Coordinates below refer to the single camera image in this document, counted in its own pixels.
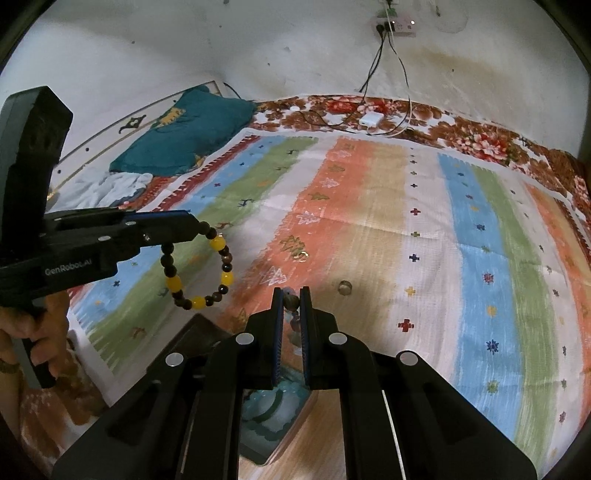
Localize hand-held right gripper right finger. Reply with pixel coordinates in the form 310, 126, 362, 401
299, 286, 539, 480

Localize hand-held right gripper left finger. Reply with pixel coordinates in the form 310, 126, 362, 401
51, 287, 284, 480

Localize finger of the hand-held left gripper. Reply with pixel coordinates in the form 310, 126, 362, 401
46, 208, 193, 232
99, 213, 211, 276

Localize yellow and brown bead bracelet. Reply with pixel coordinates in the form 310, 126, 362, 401
160, 222, 234, 311

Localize multicolour bead bracelet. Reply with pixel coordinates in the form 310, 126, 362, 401
283, 286, 303, 352

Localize light blue bead bracelet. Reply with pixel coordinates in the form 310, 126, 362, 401
242, 390, 301, 435

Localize metal tin box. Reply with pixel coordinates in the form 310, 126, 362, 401
139, 314, 345, 480

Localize person's left hand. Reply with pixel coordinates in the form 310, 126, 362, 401
0, 290, 71, 379

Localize white crumpled cloth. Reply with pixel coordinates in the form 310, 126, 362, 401
46, 172, 154, 213

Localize teal pillow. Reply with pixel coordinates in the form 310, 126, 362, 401
109, 88, 257, 177

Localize white power strip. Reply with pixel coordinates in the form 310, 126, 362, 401
373, 17, 416, 38

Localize black cable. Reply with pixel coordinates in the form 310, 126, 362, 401
295, 32, 389, 132

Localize thin charger cable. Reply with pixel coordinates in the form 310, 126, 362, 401
369, 34, 413, 137

